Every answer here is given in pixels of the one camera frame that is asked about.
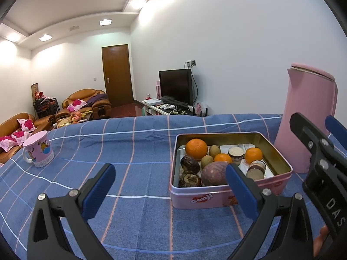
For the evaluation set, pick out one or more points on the person's right hand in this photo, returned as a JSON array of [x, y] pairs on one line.
[[324, 235]]

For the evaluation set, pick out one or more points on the pink tin box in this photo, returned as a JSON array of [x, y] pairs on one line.
[[189, 199]]

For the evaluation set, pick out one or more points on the brown wooden door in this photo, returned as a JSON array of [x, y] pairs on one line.
[[118, 75]]

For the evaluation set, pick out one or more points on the blue checked sheet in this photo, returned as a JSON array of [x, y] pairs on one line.
[[135, 154]]

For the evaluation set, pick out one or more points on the orange leather sofa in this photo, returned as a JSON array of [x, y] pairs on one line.
[[10, 123]]

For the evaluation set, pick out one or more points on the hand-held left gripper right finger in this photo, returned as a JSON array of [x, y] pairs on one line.
[[241, 192]]

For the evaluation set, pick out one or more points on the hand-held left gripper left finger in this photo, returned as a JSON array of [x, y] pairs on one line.
[[99, 192]]

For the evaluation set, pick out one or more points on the pink flower bag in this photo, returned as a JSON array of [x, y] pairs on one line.
[[198, 109]]

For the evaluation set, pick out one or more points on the pink floral cushion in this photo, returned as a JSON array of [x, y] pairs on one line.
[[26, 124], [21, 136], [8, 143], [76, 105]]

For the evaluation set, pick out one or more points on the pink cartoon mug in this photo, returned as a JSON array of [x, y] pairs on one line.
[[40, 149]]

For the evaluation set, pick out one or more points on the pink kettle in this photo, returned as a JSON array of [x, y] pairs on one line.
[[303, 100]]

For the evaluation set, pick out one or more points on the cluttered coffee table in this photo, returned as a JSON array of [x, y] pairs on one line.
[[73, 119]]

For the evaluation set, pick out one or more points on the small orange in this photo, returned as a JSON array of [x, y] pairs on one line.
[[253, 155], [222, 158]]

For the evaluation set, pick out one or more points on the purple passion fruit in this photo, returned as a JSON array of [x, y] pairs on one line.
[[214, 174]]

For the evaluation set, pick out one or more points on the purple blanket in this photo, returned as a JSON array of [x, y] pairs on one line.
[[97, 98]]

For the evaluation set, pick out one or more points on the white set-top box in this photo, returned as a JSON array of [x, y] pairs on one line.
[[153, 102]]

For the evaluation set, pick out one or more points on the green kiwi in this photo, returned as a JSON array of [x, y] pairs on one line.
[[206, 161], [214, 150]]

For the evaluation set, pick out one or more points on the brown wall scroll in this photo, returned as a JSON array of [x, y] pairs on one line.
[[34, 90]]

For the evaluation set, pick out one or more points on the square ceiling light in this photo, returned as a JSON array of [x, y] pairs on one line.
[[105, 22], [45, 37]]

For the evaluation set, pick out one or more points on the dark rack with clothes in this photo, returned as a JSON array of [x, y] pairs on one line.
[[46, 105]]

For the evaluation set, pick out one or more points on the orange leather armchair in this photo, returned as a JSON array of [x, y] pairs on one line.
[[103, 111]]

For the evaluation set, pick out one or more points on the black television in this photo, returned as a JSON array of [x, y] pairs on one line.
[[175, 86]]

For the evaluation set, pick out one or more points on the white television stand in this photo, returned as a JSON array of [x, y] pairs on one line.
[[160, 111]]

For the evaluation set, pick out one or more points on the large orange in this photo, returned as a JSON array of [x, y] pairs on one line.
[[196, 148]]

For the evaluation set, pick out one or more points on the wall power socket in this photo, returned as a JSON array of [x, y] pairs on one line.
[[191, 62]]

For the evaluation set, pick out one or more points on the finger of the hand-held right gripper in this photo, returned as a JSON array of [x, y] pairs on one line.
[[311, 138], [336, 128]]

